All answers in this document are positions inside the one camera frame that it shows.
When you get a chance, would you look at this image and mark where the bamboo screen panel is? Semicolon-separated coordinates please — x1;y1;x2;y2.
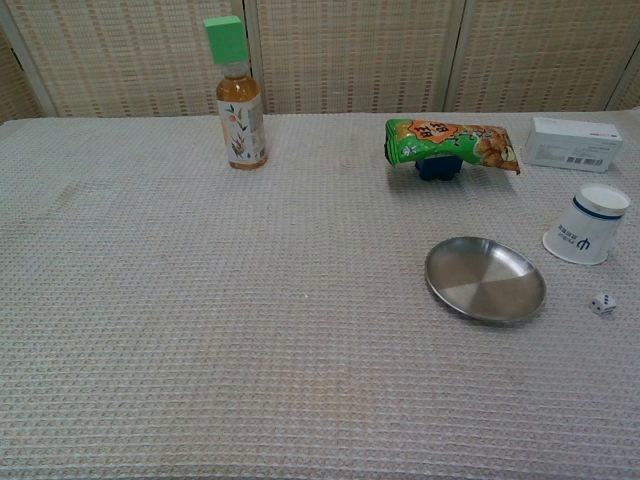
247;0;471;115
0;24;54;124
2;0;254;119
444;0;640;113
605;62;640;112

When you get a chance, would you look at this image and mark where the green foam block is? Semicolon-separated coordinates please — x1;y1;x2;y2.
203;15;250;66

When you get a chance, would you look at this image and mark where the white die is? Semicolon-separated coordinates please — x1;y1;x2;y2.
589;290;617;316

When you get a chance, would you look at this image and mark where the white carton box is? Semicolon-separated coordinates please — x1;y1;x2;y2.
523;116;625;175

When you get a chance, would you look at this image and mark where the white round object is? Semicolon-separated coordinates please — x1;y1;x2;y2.
542;183;632;266

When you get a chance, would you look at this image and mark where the green snack bag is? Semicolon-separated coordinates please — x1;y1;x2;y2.
383;117;523;177

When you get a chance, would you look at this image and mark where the dark blue toy block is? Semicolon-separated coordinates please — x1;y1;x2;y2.
414;157;462;182

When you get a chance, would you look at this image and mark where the round silver metal bowl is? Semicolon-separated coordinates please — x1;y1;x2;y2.
424;236;548;324

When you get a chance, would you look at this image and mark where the amber tea bottle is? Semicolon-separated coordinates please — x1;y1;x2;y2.
215;62;269;171

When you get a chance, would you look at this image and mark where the beige woven tablecloth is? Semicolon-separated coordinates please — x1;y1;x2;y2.
0;110;640;480

